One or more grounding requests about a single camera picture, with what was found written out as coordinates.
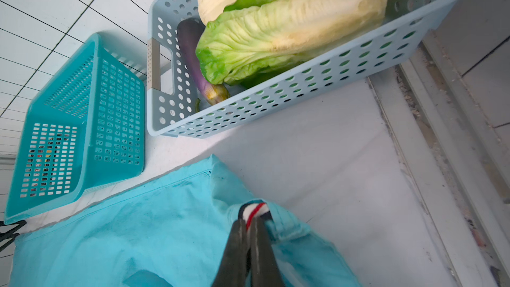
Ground teal long pants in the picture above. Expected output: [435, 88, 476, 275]
[9, 156, 359, 286]

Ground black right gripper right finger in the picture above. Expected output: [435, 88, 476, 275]
[249, 217, 285, 287]

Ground teal plastic basket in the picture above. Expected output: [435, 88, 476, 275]
[4, 34, 146, 225]

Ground light blue plastic basket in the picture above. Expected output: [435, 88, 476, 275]
[146, 0, 458, 138]

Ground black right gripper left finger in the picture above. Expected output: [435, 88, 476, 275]
[212, 219, 248, 287]

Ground green napa cabbage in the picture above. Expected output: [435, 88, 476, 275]
[196, 0, 388, 85]

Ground purple eggplant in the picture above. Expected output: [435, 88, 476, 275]
[177, 18, 230, 105]

